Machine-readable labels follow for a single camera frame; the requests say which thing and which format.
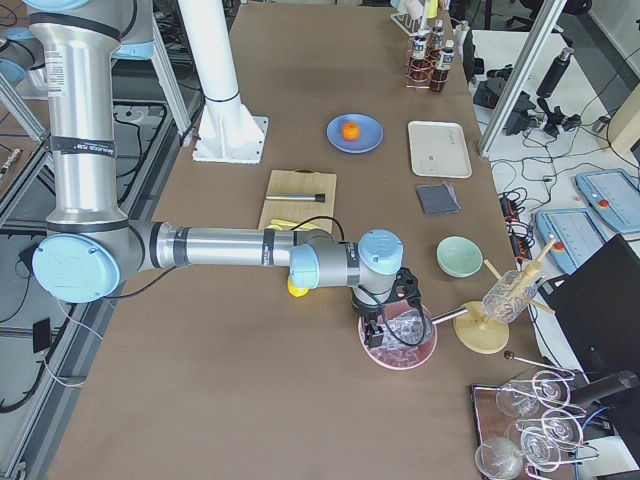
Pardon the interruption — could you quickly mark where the steel cylinder muddler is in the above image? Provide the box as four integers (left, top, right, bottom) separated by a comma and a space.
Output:
265, 193, 326, 203

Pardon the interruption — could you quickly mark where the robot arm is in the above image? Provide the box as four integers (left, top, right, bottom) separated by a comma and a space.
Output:
28, 1, 421, 348

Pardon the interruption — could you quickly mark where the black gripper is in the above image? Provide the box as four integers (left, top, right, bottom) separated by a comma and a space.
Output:
351, 267, 419, 349

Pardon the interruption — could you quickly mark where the wine glass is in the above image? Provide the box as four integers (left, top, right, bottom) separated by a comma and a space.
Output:
520, 426, 561, 473
496, 380, 541, 419
474, 437, 524, 479

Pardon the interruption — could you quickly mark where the yellow lemon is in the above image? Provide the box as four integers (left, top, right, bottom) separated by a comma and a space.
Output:
287, 280, 309, 298

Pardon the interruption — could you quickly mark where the dark drink bottle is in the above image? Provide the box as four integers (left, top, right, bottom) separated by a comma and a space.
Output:
430, 19, 444, 53
408, 30, 428, 85
430, 40, 455, 92

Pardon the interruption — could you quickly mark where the cream serving tray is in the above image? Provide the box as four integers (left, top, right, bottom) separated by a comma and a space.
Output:
408, 120, 472, 179

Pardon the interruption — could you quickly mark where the blue plate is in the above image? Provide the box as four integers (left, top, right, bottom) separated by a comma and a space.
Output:
326, 113, 384, 154

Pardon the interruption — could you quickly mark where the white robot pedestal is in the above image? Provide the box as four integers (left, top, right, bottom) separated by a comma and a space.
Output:
179, 0, 268, 165

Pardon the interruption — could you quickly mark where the metal ice scoop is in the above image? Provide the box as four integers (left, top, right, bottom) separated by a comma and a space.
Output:
385, 307, 468, 347

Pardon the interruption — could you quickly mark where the blue teach pendant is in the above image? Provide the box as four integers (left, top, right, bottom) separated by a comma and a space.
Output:
534, 208, 609, 275
575, 169, 639, 234

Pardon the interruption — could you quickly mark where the wooden cup stand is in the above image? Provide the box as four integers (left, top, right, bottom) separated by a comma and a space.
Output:
453, 238, 555, 354

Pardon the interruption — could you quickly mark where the copper wire bottle rack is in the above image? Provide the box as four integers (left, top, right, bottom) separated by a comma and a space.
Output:
404, 28, 445, 90

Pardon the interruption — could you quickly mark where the clear ice cubes pile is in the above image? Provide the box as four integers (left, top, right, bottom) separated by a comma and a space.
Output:
364, 310, 436, 369

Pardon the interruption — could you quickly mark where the pink bowl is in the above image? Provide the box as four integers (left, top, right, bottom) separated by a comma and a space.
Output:
357, 301, 438, 370

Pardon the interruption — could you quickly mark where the grey folded cloth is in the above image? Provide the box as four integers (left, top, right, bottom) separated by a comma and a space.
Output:
416, 182, 461, 215

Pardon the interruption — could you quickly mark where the clear glass cup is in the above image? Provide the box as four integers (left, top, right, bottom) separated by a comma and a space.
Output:
482, 270, 537, 324

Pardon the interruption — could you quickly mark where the wooden cutting board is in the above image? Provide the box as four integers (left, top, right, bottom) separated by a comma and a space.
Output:
258, 170, 337, 229

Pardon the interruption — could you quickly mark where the mint green bowl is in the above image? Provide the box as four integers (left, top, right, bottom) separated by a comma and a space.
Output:
436, 236, 484, 278

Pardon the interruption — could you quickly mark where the yellow plastic knife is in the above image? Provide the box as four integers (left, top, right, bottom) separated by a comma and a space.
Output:
267, 218, 319, 231

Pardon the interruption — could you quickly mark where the orange mandarin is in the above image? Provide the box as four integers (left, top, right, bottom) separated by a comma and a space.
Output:
340, 121, 361, 142

